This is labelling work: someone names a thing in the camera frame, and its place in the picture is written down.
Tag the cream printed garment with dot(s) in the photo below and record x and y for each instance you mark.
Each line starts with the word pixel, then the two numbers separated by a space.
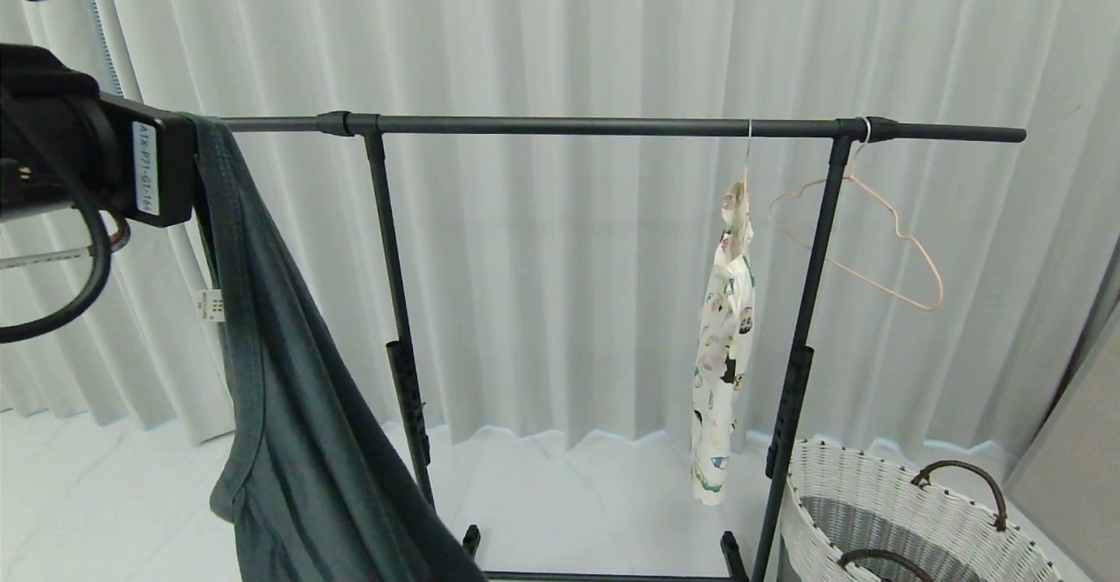
pixel 722 372

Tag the black clothes rack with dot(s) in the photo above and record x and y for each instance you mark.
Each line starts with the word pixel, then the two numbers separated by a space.
pixel 569 125

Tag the white laundry basket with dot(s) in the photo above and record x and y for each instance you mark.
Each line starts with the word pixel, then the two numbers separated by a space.
pixel 840 477

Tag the dark grey garment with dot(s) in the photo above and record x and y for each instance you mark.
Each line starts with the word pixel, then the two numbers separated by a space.
pixel 297 389

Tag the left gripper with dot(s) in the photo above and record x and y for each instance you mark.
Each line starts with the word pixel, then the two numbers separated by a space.
pixel 52 144

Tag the pink clothes hanger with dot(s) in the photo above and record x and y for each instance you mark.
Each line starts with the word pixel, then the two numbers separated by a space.
pixel 748 140
pixel 875 280

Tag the white curtain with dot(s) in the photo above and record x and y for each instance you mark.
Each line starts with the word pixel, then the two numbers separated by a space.
pixel 569 39

